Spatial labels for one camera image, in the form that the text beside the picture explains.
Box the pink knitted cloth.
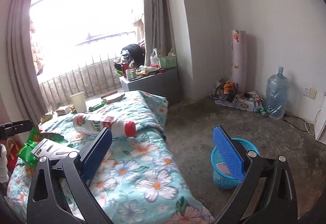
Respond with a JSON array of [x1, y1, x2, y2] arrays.
[[216, 162, 231, 176]]

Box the blue plastic trash basket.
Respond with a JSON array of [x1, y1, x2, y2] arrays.
[[210, 138, 260, 190]]

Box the red gift bag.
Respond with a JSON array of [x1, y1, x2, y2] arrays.
[[6, 138, 22, 172]]

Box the green foil snack bag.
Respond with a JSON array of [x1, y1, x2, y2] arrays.
[[17, 126, 68, 168]]

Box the strawberry yogurt drink bottle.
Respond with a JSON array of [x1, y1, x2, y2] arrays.
[[73, 114, 136, 138]]

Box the left grey curtain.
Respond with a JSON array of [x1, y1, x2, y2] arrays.
[[1, 0, 47, 124]]

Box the grey curtain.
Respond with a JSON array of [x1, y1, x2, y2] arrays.
[[1, 0, 47, 124], [144, 0, 175, 66]]

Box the yellow snack wrapper left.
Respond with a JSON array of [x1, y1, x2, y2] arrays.
[[40, 111, 57, 124]]

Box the small green snack packet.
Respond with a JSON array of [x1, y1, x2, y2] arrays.
[[88, 101, 106, 112]]

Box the floral light blue quilt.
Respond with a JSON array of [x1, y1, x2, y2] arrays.
[[6, 90, 215, 224]]

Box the small wrapped cake pack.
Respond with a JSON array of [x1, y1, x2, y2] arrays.
[[56, 106, 71, 116]]

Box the orange noodle snack packet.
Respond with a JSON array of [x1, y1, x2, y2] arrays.
[[101, 91, 125, 104]]

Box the white paper cup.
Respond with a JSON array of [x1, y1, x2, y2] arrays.
[[70, 92, 87, 113]]

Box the metal balcony railing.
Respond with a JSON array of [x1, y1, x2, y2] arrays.
[[38, 57, 121, 110]]

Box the large clear water jug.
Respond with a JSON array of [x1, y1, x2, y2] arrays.
[[265, 66, 290, 120]]

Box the red thermos bottle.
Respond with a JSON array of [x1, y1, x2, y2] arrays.
[[122, 60, 129, 78]]

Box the grey low cabinet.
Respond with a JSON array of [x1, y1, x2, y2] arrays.
[[119, 69, 181, 106]]

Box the black clothes pile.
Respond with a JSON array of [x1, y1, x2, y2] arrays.
[[120, 44, 145, 68]]

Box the green plastic basket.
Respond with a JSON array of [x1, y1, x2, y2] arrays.
[[159, 55, 177, 70]]

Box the rolled floral wallpaper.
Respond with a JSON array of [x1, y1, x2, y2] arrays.
[[230, 30, 247, 93]]

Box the right grey curtain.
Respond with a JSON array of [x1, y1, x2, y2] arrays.
[[144, 0, 175, 66]]

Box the grey cable product box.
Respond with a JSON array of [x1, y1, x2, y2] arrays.
[[31, 138, 79, 161]]

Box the white power strip cables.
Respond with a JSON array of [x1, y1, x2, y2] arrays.
[[211, 82, 268, 118]]

